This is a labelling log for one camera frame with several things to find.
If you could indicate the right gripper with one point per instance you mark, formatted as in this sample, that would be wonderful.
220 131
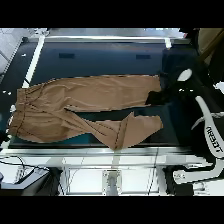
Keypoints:
159 98

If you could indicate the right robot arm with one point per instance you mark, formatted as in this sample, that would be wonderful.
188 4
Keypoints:
213 141

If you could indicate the brown trousers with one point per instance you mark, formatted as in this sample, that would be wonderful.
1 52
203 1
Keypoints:
83 90

